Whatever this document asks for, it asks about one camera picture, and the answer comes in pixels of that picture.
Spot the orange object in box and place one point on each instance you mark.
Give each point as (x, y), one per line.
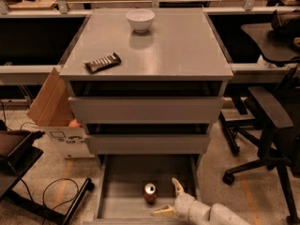
(74, 124)

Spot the grey middle drawer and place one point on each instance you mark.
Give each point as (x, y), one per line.
(147, 144)

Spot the black stand with tray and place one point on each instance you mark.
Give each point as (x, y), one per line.
(17, 156)

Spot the cardboard box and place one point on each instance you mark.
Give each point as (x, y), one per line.
(50, 110)

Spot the white ceramic bowl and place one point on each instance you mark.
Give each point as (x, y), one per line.
(140, 20)

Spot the red coke can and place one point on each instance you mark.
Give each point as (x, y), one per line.
(150, 193)

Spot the grey drawer cabinet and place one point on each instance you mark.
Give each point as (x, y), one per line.
(178, 57)

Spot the dark wrapped snack bar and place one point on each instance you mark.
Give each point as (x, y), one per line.
(103, 63)

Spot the black office chair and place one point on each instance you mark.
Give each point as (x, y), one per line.
(275, 126)

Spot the grey open bottom drawer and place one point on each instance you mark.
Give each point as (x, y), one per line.
(122, 179)

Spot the grey top drawer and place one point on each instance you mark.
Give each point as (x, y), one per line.
(146, 110)

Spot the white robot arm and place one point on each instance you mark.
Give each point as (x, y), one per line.
(196, 212)

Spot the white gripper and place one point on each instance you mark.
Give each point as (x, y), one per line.
(183, 202)

